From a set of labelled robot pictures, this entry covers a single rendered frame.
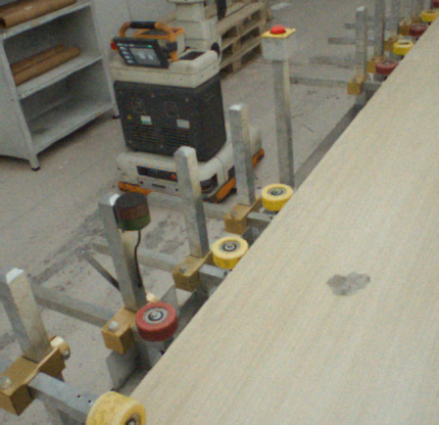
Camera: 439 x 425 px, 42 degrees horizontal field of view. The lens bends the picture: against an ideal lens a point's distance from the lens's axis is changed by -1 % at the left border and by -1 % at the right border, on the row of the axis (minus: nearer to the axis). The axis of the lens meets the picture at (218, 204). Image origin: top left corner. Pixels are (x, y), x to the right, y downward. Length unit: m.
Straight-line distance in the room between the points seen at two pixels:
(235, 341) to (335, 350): 0.18
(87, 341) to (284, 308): 1.49
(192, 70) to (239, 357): 1.95
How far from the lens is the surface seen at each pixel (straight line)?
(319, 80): 2.41
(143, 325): 1.12
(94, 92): 4.60
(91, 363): 2.40
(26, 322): 0.98
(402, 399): 0.98
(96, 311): 1.26
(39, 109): 4.55
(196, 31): 3.20
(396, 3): 2.81
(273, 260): 1.24
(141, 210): 1.03
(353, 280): 1.16
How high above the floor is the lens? 1.65
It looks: 31 degrees down
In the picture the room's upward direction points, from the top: 7 degrees counter-clockwise
